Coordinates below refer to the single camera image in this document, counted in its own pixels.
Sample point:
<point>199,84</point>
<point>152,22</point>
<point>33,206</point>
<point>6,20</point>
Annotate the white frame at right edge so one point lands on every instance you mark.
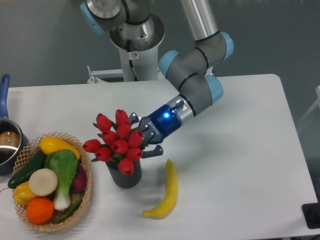
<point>310,114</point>

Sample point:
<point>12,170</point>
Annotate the purple sweet potato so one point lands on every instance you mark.
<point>80,180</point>

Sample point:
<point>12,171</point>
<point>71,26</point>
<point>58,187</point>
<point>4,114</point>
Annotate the green cucumber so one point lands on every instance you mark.
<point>37,162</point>

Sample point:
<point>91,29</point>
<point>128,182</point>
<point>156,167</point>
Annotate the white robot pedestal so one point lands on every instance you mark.
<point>136,66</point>

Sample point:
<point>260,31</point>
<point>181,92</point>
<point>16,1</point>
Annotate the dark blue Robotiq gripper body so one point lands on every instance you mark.
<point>165,120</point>

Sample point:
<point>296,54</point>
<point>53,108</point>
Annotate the orange fruit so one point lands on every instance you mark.
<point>40,210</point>

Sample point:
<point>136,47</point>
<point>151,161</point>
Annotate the green bean pod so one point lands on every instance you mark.
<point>69,212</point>

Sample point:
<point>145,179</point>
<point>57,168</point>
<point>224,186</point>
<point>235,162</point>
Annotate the yellow bell pepper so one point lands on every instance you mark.
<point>22,194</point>

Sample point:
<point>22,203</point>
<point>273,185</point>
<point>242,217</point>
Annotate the woven wicker basket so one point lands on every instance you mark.
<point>26,154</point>

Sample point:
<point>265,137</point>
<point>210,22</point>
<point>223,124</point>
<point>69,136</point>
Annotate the blue handled saucepan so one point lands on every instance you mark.
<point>12,138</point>

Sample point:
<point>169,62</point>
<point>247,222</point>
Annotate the red tulip bouquet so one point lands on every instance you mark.
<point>122,145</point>

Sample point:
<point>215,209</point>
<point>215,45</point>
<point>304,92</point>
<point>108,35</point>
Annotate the yellow banana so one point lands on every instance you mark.
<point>169,200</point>

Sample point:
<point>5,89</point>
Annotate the black device at table edge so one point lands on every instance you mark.
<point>311,212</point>

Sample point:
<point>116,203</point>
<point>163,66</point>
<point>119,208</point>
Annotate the green bok choy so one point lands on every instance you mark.
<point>64,164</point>

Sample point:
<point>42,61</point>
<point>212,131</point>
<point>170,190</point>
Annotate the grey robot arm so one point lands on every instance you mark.
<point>137,33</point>

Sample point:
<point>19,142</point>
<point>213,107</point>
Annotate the yellow squash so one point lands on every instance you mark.
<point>51,144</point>

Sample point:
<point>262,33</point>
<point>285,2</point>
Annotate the dark grey ribbed vase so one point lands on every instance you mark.
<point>122,180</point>

